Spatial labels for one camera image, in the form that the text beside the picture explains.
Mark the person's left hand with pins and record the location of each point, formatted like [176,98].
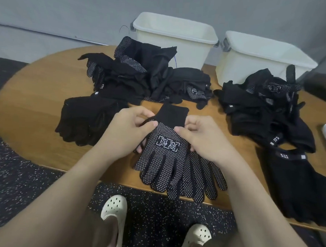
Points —
[125,134]

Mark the person's left white shoe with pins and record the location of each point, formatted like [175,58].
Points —
[115,209]

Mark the person's left forearm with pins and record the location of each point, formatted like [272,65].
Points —
[51,203]

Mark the person's right hand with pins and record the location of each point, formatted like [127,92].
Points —
[208,137]

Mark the black fingerless glove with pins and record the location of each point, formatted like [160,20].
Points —
[295,182]
[316,207]

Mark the grey wall pipe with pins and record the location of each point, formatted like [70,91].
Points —
[48,32]

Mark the stack of black gloves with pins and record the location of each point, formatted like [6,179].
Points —
[63,134]

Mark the metal rack frame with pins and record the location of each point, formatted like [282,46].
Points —
[324,80]

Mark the person's right forearm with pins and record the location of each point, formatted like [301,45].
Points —
[261,212]

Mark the person's white shoe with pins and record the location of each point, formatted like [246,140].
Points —
[115,209]
[197,234]

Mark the person's left leg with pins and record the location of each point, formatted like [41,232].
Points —
[104,235]

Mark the black dotted glove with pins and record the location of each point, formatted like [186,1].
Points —
[87,121]
[161,162]
[203,180]
[84,141]
[71,123]
[95,135]
[77,110]
[99,104]

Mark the white plastic bin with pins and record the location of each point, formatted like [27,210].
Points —
[235,66]
[188,47]

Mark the pile of black gloves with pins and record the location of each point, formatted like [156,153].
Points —
[73,139]
[144,67]

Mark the person's right white shoe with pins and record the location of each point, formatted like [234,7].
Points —
[197,234]

